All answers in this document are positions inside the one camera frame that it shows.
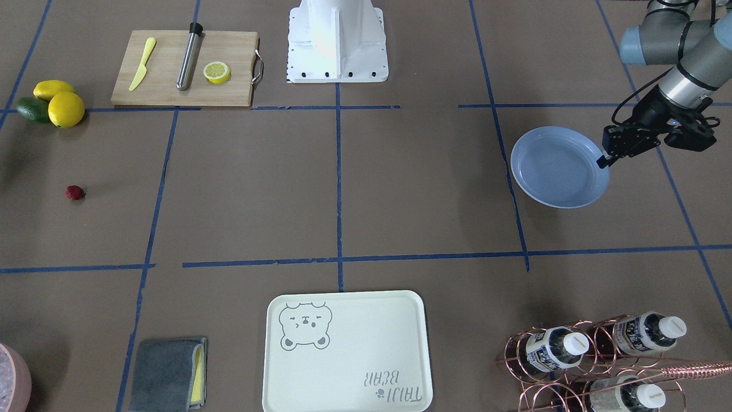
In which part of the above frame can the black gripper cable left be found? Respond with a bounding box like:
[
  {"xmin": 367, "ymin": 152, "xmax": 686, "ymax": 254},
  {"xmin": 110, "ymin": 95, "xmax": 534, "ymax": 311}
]
[{"xmin": 611, "ymin": 0, "xmax": 721, "ymax": 128}]

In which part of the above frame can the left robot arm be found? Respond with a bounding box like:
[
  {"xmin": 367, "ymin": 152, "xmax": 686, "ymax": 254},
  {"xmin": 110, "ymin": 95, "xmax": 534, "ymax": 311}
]
[{"xmin": 597, "ymin": 1, "xmax": 731, "ymax": 169}]

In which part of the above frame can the red strawberry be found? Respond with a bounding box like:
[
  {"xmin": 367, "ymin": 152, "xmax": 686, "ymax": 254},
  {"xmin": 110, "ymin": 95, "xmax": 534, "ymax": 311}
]
[{"xmin": 65, "ymin": 185, "xmax": 86, "ymax": 201}]

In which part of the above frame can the copper wire bottle rack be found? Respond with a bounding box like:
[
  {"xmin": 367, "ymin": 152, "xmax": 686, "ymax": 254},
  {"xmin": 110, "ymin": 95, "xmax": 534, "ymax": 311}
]
[{"xmin": 496, "ymin": 315, "xmax": 730, "ymax": 411}]

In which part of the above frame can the yellow plastic knife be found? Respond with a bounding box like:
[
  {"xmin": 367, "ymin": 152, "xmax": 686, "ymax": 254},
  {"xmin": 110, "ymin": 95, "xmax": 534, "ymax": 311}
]
[{"xmin": 128, "ymin": 37, "xmax": 157, "ymax": 92}]

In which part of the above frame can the wooden cutting board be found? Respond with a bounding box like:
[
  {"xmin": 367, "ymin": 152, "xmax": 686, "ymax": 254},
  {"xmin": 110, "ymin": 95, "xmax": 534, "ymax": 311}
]
[{"xmin": 111, "ymin": 30, "xmax": 260, "ymax": 108}]

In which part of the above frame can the green lime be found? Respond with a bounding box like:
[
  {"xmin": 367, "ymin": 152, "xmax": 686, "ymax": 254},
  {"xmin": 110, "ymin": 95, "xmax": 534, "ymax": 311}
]
[{"xmin": 15, "ymin": 97, "xmax": 50, "ymax": 124}]

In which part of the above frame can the lemon half slice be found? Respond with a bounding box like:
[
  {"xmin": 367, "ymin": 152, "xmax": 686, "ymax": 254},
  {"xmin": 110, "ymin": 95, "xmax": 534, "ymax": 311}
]
[{"xmin": 203, "ymin": 62, "xmax": 231, "ymax": 84}]

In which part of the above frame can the cream bear tray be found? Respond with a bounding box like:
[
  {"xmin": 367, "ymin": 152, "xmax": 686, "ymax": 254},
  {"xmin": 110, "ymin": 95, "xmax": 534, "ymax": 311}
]
[{"xmin": 262, "ymin": 290, "xmax": 433, "ymax": 411}]

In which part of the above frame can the yellow lemon upper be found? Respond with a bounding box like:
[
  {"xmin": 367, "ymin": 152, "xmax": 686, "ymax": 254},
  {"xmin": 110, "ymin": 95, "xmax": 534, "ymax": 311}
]
[{"xmin": 33, "ymin": 79, "xmax": 75, "ymax": 102}]

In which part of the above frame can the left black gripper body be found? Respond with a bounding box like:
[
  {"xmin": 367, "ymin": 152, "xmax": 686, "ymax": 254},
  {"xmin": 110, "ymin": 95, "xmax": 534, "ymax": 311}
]
[{"xmin": 602, "ymin": 86, "xmax": 695, "ymax": 159}]

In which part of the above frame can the dark drink bottle two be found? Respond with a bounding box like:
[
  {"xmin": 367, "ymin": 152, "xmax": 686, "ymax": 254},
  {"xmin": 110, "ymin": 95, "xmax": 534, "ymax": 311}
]
[{"xmin": 612, "ymin": 311, "xmax": 687, "ymax": 356}]

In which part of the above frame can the dark drink bottle three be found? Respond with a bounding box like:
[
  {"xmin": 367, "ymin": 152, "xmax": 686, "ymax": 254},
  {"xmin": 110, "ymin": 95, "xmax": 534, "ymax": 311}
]
[{"xmin": 587, "ymin": 375, "xmax": 667, "ymax": 411}]

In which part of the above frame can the yellow lemon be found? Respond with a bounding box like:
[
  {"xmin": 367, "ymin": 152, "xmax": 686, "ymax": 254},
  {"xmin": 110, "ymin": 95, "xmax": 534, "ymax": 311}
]
[
  {"xmin": 48, "ymin": 91, "xmax": 86, "ymax": 128},
  {"xmin": 33, "ymin": 79, "xmax": 75, "ymax": 102}
]

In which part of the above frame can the pink bowl of ice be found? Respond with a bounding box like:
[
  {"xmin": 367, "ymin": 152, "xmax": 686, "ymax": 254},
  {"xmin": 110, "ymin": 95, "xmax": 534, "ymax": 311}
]
[{"xmin": 1, "ymin": 343, "xmax": 32, "ymax": 411}]

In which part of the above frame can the dark drink bottle one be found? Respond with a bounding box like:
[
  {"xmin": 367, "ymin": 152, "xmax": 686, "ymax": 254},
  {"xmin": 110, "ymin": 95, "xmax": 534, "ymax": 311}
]
[{"xmin": 518, "ymin": 326, "xmax": 591, "ymax": 375}]

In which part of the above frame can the yellow lemon lower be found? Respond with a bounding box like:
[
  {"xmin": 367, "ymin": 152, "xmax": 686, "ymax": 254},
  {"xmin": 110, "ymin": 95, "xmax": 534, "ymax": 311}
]
[{"xmin": 48, "ymin": 91, "xmax": 86, "ymax": 128}]

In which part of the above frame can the blue plate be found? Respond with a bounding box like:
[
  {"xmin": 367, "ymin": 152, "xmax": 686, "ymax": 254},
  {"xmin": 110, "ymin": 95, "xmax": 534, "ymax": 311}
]
[{"xmin": 510, "ymin": 127, "xmax": 611, "ymax": 209}]

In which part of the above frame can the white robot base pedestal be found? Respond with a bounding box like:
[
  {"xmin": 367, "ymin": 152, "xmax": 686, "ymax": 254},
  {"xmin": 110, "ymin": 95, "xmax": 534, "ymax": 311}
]
[{"xmin": 286, "ymin": 1, "xmax": 389, "ymax": 84}]

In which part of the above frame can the steel knife sharpener rod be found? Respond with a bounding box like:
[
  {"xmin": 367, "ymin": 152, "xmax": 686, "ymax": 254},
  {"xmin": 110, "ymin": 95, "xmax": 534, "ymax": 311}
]
[{"xmin": 176, "ymin": 22, "xmax": 204, "ymax": 91}]

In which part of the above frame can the grey folded cloth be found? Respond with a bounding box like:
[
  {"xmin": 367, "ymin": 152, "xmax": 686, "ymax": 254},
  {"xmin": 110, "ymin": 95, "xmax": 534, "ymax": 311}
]
[{"xmin": 128, "ymin": 336, "xmax": 208, "ymax": 411}]

